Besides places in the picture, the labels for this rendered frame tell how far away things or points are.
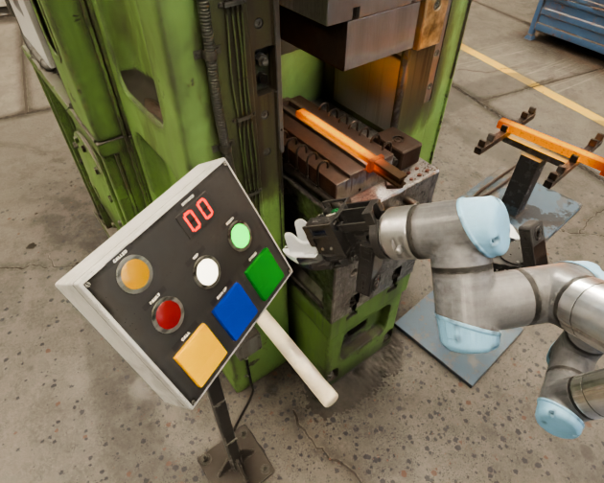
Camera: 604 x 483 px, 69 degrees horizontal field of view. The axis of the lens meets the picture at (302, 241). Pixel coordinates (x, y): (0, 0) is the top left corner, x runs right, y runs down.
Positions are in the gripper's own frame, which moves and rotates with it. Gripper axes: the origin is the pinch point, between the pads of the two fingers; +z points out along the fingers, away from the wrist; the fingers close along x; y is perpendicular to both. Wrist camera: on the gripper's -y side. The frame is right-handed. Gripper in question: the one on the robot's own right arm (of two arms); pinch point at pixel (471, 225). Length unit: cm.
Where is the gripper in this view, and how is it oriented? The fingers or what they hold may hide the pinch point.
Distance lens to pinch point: 102.7
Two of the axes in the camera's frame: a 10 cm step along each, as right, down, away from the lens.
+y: 0.0, 7.1, 7.1
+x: 8.0, -4.2, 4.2
